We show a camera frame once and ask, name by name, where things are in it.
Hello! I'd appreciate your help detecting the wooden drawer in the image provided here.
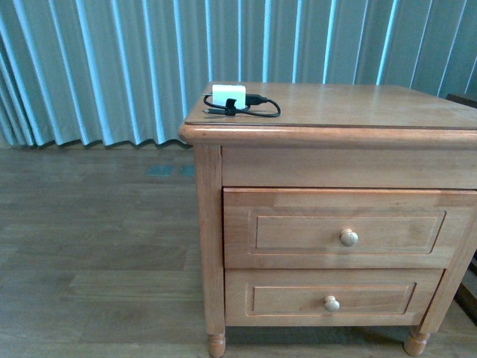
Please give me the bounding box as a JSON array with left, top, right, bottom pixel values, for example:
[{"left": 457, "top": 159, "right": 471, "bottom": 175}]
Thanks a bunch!
[
  {"left": 225, "top": 268, "right": 443, "bottom": 327},
  {"left": 224, "top": 188, "right": 476, "bottom": 269}
]

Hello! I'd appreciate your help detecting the black charger cable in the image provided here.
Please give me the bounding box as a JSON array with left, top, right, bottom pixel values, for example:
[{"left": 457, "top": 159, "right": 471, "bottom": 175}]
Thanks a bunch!
[{"left": 203, "top": 92, "right": 282, "bottom": 119}]

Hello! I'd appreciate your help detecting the white charger block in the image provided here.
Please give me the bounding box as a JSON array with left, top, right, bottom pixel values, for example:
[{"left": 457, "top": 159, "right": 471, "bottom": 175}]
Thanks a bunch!
[{"left": 203, "top": 84, "right": 246, "bottom": 110}]

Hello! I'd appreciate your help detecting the upper round drawer knob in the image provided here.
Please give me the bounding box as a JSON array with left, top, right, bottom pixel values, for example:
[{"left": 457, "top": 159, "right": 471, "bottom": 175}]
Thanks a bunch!
[{"left": 340, "top": 229, "right": 358, "bottom": 247}]

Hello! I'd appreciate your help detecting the round drawer knob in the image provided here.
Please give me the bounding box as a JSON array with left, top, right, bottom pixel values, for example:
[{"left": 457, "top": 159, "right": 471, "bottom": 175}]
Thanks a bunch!
[
  {"left": 340, "top": 229, "right": 358, "bottom": 247},
  {"left": 324, "top": 295, "right": 341, "bottom": 313}
]

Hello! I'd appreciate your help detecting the lower round drawer knob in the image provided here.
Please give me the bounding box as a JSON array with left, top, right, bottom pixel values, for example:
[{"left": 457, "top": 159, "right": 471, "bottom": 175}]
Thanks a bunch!
[{"left": 324, "top": 295, "right": 341, "bottom": 313}]

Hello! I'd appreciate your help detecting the wooden nightstand cabinet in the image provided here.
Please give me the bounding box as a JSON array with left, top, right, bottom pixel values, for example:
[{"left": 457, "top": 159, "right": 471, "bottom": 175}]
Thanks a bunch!
[{"left": 180, "top": 84, "right": 476, "bottom": 357}]

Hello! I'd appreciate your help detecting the pale green pleated curtain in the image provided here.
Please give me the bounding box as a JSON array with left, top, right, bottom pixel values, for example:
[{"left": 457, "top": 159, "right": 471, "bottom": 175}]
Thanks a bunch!
[{"left": 1, "top": 1, "right": 476, "bottom": 147}]

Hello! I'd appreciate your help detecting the dark wooden furniture at right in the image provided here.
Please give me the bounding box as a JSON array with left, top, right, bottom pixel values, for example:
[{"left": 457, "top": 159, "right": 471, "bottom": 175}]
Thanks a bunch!
[{"left": 446, "top": 94, "right": 476, "bottom": 324}]

